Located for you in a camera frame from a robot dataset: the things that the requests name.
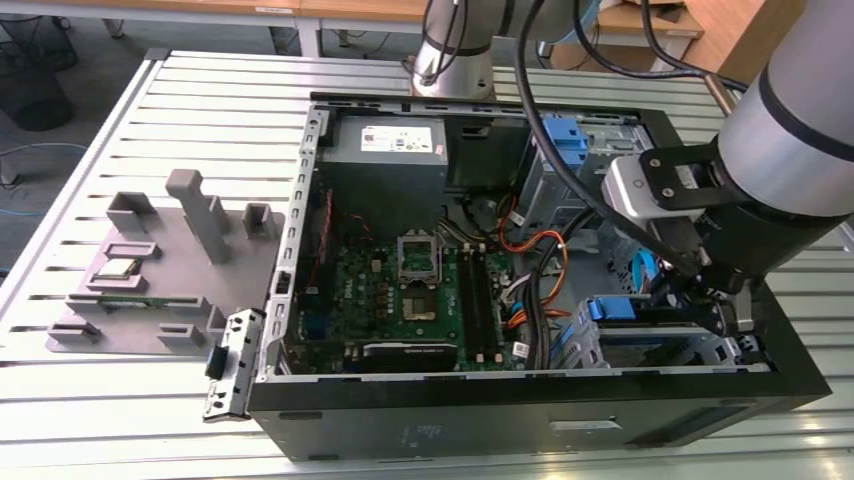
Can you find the blue drive carrier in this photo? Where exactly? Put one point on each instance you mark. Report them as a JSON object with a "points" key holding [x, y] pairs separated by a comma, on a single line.
{"points": [[568, 137]]}

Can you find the CPU socket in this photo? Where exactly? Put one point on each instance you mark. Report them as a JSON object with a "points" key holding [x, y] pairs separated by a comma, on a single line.
{"points": [[421, 307]]}

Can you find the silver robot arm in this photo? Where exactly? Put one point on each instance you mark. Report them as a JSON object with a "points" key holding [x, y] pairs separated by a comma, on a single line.
{"points": [[788, 130]]}

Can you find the green RAM stick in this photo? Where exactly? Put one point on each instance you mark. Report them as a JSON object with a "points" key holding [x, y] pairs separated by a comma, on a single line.
{"points": [[134, 302]]}

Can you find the green motherboard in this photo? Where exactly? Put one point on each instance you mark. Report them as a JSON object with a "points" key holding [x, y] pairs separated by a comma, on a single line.
{"points": [[361, 280]]}

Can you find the black graphics card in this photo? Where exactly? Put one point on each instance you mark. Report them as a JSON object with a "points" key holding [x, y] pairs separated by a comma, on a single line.
{"points": [[408, 356]]}

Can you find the silver disk bay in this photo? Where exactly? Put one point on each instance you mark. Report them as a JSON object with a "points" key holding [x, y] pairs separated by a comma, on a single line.
{"points": [[654, 331]]}

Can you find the black PC case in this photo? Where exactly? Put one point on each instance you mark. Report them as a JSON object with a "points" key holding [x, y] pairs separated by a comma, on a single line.
{"points": [[468, 415]]}

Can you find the silver drive cage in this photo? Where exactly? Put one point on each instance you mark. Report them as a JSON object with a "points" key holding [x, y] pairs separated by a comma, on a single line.
{"points": [[544, 200]]}

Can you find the silver card retention bracket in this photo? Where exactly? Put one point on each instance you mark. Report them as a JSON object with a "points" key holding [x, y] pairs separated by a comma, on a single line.
{"points": [[241, 350]]}

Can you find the wooden desk white legs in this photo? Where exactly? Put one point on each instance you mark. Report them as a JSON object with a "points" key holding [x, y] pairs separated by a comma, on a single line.
{"points": [[628, 27]]}

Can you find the grey power supply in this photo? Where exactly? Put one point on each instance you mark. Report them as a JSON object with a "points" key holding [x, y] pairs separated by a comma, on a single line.
{"points": [[394, 175]]}

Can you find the black camera bracket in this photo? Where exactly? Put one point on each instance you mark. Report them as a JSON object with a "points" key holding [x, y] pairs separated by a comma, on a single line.
{"points": [[657, 172]]}

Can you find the long grey desk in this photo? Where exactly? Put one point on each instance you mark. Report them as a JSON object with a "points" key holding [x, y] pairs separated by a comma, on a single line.
{"points": [[201, 17]]}

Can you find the black RAM slot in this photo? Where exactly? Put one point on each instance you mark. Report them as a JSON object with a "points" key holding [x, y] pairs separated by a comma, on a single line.
{"points": [[490, 300], [472, 300]]}

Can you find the silver CPU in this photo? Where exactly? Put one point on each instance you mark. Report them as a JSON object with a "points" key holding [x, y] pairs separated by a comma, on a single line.
{"points": [[119, 270]]}

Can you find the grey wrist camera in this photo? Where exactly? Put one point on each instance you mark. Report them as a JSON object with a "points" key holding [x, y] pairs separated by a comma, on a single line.
{"points": [[628, 190]]}

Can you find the grey parts rack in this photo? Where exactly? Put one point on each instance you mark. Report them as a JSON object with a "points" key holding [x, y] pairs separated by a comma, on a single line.
{"points": [[174, 290]]}

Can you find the wooden cabinet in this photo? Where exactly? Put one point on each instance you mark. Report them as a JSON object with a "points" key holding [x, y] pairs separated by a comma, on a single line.
{"points": [[748, 30]]}

